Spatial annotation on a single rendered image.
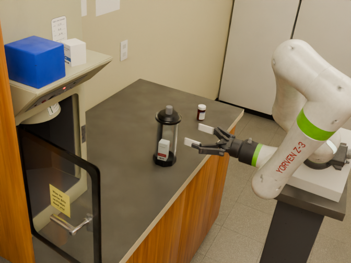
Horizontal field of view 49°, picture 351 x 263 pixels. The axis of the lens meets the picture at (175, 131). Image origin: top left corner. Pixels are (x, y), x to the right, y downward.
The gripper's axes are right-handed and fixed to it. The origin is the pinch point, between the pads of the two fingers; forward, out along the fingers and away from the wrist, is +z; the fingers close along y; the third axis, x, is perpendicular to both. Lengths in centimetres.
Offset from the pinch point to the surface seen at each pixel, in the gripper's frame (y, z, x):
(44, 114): 50, 30, -22
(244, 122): -226, 31, 113
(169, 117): 3.2, 10.3, -6.1
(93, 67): 44, 16, -39
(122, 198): 31.2, 13.9, 17.7
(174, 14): -119, 71, -12
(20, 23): 57, 28, -52
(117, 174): 19.8, 23.8, 17.7
